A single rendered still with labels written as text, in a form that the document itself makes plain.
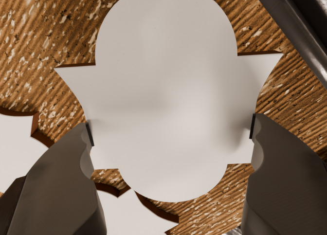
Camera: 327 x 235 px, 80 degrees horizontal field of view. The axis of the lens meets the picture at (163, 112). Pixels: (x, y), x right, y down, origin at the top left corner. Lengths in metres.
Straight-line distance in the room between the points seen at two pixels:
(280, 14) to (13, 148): 0.26
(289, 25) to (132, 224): 0.25
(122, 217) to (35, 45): 0.19
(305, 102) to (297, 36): 0.05
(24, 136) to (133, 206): 0.13
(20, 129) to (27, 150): 0.02
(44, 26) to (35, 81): 0.05
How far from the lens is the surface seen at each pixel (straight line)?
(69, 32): 0.18
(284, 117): 0.20
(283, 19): 0.19
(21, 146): 0.23
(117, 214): 0.25
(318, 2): 0.21
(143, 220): 0.25
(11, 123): 0.22
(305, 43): 0.20
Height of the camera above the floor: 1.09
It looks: 64 degrees down
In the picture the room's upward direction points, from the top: 172 degrees counter-clockwise
